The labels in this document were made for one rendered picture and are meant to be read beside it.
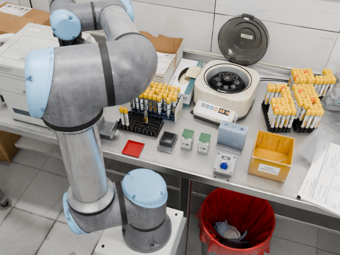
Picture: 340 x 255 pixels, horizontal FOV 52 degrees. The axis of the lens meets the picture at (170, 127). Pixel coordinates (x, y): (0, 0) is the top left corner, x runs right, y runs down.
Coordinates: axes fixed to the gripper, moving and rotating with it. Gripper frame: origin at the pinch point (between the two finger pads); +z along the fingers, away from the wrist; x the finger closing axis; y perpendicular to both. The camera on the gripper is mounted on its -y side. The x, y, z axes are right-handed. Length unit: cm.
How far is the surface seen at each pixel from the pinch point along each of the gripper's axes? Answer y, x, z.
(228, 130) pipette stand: -50, -9, 15
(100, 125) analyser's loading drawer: -2.4, 0.8, 19.2
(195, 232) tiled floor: -41, -15, 112
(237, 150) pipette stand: -55, -8, 24
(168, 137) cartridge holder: -28.0, -5.3, 23.3
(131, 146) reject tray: -16.0, 2.9, 24.5
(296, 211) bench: -90, -31, 85
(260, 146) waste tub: -63, -12, 23
